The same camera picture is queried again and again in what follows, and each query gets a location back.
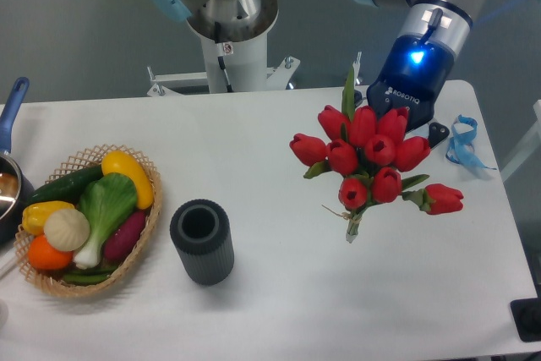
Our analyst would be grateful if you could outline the blue handled saucepan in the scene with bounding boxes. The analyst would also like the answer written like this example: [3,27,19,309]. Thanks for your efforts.
[1,77,34,245]

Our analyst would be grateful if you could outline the black device at table edge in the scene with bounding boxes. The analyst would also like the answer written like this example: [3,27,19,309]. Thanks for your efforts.
[510,298,540,342]

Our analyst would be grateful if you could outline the dark grey ribbed vase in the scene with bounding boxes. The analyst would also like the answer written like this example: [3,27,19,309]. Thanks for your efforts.
[170,199,235,286]

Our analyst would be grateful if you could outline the green pea pods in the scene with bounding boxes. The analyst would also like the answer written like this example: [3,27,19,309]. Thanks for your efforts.
[62,267,117,286]

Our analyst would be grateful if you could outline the green bok choy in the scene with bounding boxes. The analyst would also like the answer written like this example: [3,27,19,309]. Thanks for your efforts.
[74,172,137,270]

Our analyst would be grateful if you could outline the orange fruit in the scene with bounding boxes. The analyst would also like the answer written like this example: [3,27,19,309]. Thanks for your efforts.
[28,235,73,271]

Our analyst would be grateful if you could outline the white steamed bun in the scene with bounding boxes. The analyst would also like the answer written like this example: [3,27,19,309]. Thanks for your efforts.
[44,209,90,252]

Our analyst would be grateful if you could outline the blue ribbon strap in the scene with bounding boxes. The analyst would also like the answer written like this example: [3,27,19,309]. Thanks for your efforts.
[445,114,498,178]

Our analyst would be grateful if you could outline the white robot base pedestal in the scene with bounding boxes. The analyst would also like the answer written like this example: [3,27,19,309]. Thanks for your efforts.
[147,0,301,96]

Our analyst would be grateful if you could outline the purple sweet potato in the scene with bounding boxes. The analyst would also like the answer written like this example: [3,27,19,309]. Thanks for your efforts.
[103,211,145,263]

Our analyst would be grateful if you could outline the yellow squash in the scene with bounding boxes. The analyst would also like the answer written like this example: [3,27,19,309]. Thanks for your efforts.
[101,150,154,210]

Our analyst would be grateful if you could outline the green cucumber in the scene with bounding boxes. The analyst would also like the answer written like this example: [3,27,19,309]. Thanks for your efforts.
[26,166,103,205]

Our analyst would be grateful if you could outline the woven wicker basket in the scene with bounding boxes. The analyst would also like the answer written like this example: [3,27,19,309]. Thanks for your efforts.
[14,145,162,298]

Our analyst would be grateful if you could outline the red tulip bouquet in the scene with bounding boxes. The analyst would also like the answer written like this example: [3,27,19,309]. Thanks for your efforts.
[289,73,463,243]

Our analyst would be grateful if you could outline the yellow bell pepper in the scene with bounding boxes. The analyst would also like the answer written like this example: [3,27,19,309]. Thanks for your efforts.
[22,200,75,236]

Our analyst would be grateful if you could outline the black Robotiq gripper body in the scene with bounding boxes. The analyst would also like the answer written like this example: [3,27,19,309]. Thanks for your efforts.
[367,36,455,129]

